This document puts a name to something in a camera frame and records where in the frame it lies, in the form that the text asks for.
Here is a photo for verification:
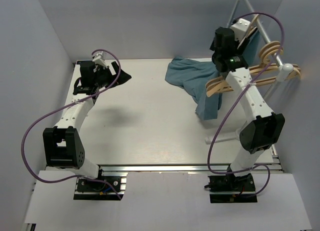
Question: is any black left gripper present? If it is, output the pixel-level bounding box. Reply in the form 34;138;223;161
93;61;131;89

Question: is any blue t shirt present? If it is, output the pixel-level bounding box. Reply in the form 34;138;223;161
164;30;261;121

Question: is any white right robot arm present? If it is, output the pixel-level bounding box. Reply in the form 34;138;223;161
212;27;285;191

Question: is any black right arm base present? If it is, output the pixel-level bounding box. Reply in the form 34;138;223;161
204;174;258;204

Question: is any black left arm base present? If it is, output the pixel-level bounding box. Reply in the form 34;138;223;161
73;170;127;201

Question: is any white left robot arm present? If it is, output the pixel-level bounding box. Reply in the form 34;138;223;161
42;60;131;191

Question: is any white clothes rack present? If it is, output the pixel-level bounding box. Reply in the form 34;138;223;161
204;0;295;146

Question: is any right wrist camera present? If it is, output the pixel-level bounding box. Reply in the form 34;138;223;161
219;55;249;73

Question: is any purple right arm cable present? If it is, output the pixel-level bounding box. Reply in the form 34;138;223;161
207;12;286;198

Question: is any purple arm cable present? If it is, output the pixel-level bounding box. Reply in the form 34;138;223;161
21;49;123;201
207;12;286;198

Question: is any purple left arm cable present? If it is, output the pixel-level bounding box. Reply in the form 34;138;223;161
21;49;123;201

